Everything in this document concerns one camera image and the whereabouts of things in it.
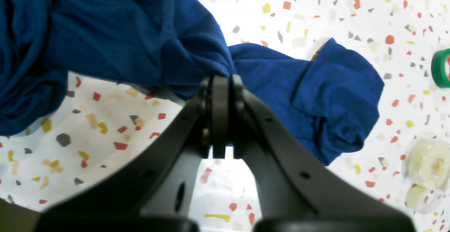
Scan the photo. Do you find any clear tape dispenser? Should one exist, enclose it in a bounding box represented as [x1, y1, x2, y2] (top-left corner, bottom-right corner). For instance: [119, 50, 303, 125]
[402, 136, 450, 213]

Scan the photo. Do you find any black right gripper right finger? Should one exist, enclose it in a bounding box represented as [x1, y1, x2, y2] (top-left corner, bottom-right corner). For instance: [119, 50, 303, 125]
[230, 75, 414, 232]

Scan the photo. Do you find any dark blue t-shirt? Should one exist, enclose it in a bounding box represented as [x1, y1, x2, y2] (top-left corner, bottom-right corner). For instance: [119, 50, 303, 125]
[0, 0, 384, 165]

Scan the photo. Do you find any green tape roll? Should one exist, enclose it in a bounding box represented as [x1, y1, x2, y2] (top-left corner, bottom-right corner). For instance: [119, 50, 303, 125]
[431, 48, 450, 88]

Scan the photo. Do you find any terrazzo patterned table cloth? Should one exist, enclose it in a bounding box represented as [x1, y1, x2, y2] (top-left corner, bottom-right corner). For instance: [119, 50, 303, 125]
[1, 0, 449, 232]

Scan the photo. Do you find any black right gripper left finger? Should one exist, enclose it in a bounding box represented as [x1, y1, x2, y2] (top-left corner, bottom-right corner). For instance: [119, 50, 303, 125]
[35, 76, 230, 232]

